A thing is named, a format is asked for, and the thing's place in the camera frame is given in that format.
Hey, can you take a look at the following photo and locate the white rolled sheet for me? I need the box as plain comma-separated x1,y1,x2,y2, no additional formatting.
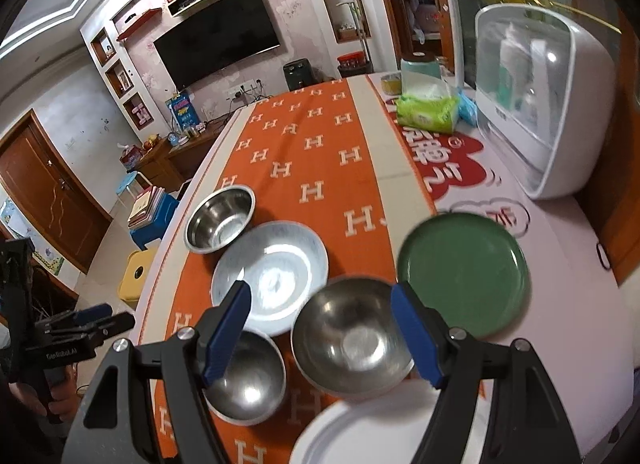
447,0,466,87

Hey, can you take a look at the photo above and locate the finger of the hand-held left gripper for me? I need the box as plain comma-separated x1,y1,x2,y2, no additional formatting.
46,304,114,332
50,313,137,345

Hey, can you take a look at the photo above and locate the white plate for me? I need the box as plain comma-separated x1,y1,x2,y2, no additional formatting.
292,379,451,464

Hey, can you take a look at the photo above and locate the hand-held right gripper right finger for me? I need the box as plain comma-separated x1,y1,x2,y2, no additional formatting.
390,281,588,464

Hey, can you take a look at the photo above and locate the yellow plastic stool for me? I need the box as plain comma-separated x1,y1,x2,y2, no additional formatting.
117,250,156,309

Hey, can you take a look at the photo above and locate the teal jar with dark lid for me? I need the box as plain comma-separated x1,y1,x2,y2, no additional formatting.
400,52,442,97

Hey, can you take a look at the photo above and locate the green plate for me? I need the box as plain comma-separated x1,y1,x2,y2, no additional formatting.
396,214,532,339

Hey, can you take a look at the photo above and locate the blue plastic stool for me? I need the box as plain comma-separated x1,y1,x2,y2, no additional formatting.
129,194,178,251

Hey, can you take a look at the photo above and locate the white red printed table cover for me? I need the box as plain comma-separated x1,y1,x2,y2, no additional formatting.
367,71,636,464

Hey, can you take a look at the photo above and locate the blue wipes pack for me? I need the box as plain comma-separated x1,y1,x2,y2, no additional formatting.
457,91,482,125

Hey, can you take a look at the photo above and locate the small blue-topped stool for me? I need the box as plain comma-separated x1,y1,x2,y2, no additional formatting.
116,171,151,205

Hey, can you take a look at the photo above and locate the green tissue pack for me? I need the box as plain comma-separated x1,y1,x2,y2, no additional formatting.
395,91,461,133

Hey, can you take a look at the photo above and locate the wooden television cabinet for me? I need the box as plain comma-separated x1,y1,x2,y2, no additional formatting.
135,114,236,189

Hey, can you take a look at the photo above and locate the dark air fryer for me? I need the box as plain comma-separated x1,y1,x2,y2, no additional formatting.
283,60,312,92

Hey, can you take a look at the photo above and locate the small steel bowl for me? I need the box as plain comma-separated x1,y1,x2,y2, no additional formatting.
183,185,257,255

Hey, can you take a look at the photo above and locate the white plastic storage box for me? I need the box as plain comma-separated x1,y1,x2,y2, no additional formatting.
474,4,617,201

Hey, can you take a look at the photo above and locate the wall poster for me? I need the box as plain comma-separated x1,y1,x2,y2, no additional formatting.
0,199,66,275

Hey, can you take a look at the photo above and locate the person's left hand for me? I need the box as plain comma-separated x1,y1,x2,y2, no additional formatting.
0,369,76,427

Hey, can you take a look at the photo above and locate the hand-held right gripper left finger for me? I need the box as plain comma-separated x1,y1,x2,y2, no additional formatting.
62,280,252,464

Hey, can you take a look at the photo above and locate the red lidded container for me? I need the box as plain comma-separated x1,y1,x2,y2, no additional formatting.
337,51,373,79

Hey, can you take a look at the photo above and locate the large steel bowl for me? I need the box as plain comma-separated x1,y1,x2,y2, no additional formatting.
291,275,416,399

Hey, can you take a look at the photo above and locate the red wall shelf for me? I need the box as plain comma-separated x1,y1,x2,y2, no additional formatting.
116,8,162,42

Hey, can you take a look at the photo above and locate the black television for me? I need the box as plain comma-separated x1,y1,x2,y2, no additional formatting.
152,0,282,87

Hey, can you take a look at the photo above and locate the stack of books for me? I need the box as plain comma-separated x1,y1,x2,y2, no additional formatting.
127,186,166,229

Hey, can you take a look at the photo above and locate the speckled grey ceramic plate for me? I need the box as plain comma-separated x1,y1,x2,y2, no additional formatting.
210,222,329,337

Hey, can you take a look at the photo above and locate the orange patterned blanket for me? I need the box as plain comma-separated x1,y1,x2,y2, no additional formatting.
135,72,493,464

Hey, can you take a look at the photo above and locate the wooden door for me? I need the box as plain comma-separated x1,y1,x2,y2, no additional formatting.
0,111,113,275

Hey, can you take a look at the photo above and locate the colourful blue box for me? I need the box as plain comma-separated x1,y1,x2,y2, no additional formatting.
165,91,201,132

